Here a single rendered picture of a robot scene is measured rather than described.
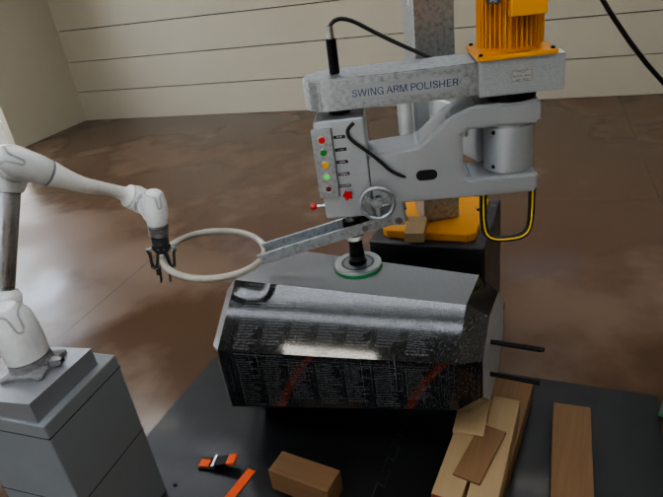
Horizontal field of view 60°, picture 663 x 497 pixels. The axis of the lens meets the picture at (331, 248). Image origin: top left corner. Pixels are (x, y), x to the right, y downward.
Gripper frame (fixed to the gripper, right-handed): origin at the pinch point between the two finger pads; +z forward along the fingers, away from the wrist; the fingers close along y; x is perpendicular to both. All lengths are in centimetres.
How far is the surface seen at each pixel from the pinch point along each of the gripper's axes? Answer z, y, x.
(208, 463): 85, 12, -37
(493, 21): -112, 128, -35
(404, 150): -64, 101, -30
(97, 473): 47, -28, -69
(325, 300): 1, 69, -33
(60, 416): 14, -34, -70
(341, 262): -6, 80, -15
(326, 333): 10, 67, -44
